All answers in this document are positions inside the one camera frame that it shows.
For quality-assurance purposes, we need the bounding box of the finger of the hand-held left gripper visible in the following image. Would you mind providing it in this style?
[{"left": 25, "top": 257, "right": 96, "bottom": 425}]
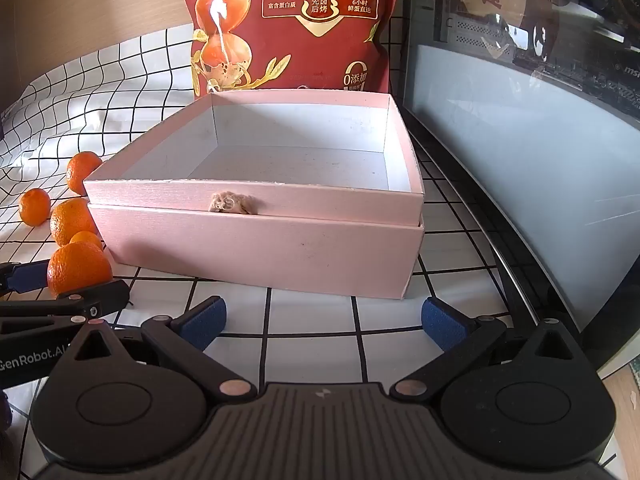
[
  {"left": 0, "top": 280, "right": 132, "bottom": 337},
  {"left": 0, "top": 259, "right": 51, "bottom": 295}
]

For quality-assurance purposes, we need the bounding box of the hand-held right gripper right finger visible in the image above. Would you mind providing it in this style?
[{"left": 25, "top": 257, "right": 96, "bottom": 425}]
[{"left": 391, "top": 296, "right": 587, "bottom": 404}]

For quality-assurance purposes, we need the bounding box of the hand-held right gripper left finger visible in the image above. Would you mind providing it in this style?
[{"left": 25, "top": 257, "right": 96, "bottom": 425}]
[{"left": 64, "top": 296, "right": 258, "bottom": 406}]

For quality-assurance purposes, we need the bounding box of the small orange mandarin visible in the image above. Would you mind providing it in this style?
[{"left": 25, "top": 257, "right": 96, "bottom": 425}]
[{"left": 19, "top": 188, "right": 52, "bottom": 227}]

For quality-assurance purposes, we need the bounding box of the pink cardboard box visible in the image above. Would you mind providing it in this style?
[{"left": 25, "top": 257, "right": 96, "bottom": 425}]
[{"left": 82, "top": 90, "right": 427, "bottom": 302}]

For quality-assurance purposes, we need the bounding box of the glass-panel computer case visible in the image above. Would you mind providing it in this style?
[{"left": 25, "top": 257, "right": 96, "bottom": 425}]
[{"left": 400, "top": 0, "right": 640, "bottom": 376}]

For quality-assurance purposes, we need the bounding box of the white black-grid tablecloth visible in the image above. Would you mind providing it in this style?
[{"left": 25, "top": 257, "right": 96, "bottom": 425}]
[{"left": 0, "top": 16, "right": 621, "bottom": 480}]

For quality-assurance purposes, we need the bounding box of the red snack bag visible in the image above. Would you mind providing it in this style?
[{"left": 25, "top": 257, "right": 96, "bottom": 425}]
[{"left": 182, "top": 0, "right": 403, "bottom": 102}]

